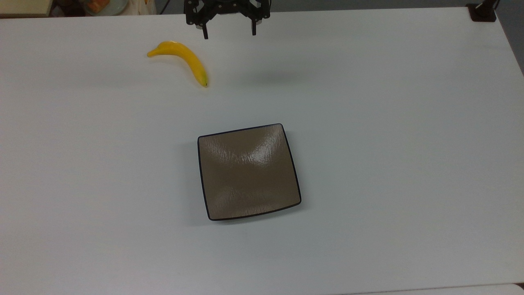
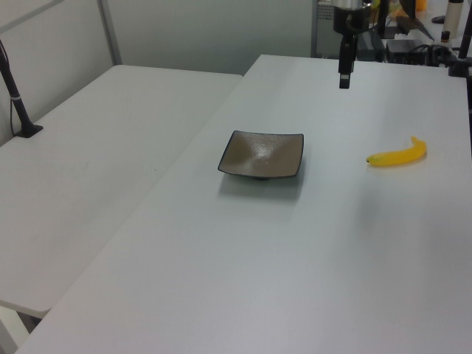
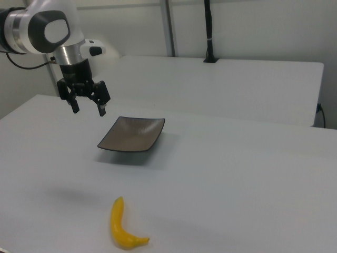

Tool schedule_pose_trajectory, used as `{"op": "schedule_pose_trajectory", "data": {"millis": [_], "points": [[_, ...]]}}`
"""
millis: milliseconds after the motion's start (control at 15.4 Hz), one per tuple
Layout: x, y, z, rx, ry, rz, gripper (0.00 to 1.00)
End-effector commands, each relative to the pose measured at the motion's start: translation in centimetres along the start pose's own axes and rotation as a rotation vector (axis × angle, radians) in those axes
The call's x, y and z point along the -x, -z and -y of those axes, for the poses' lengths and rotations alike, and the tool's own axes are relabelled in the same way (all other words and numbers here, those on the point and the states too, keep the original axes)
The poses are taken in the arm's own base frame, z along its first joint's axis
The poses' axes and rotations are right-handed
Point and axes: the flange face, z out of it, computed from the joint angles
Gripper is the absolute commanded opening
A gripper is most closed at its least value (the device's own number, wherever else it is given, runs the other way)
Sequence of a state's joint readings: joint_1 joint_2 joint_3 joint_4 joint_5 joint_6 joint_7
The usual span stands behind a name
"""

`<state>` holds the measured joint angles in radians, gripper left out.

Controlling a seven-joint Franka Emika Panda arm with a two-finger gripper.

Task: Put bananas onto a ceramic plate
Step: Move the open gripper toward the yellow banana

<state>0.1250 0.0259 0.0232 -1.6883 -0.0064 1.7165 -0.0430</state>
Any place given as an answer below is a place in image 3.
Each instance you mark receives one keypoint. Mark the square brown ceramic plate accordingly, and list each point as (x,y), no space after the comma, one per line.
(131,134)

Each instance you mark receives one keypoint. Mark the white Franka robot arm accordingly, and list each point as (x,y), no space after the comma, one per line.
(52,31)

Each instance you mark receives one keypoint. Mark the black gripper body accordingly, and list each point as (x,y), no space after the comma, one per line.
(76,72)

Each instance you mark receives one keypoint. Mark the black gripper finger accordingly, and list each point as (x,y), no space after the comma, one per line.
(74,104)
(102,92)

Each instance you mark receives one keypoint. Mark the black pole with base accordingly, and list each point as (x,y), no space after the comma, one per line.
(209,26)

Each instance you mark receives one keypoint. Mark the grey metal wall post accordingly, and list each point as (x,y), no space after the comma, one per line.
(168,26)

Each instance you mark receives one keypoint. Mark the yellow banana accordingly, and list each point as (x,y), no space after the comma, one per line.
(117,224)

